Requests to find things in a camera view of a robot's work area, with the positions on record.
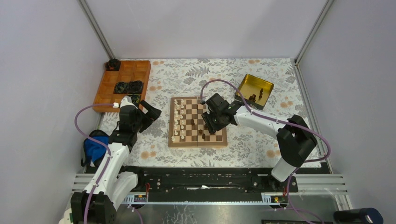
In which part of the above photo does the gold metal tin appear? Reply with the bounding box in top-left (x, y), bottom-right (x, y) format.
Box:
top-left (238, 74), bottom-right (274, 111)

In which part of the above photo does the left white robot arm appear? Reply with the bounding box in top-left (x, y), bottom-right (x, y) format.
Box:
top-left (71, 96), bottom-right (162, 224)

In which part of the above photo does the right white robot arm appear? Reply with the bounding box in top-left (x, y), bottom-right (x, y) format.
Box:
top-left (202, 93), bottom-right (318, 192)

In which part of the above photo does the dark chess piece in tin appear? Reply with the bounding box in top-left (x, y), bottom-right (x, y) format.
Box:
top-left (248, 94), bottom-right (256, 102)
top-left (259, 88), bottom-right (263, 100)

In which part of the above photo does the wooden chess board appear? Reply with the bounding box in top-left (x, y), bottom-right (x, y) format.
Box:
top-left (168, 97), bottom-right (228, 148)

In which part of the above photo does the orange compartment tray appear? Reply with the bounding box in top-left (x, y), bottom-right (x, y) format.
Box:
top-left (93, 60), bottom-right (151, 112)

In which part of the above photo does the floral table cloth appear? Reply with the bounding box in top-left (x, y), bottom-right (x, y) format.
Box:
top-left (125, 58), bottom-right (307, 168)

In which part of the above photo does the blue cloth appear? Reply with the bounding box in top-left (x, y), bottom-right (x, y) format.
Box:
top-left (80, 129), bottom-right (109, 167)

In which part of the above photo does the black item tray corner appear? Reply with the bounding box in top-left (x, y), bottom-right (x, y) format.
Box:
top-left (105, 59), bottom-right (121, 71)

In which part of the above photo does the dark cylinder bottle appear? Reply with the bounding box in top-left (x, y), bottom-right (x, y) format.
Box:
top-left (333, 208), bottom-right (384, 224)

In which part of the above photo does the black cable bundle in tray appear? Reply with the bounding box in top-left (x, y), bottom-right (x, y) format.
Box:
top-left (113, 80), bottom-right (144, 94)

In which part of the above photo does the black mounting rail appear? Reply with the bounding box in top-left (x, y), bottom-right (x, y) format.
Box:
top-left (121, 166), bottom-right (298, 203)

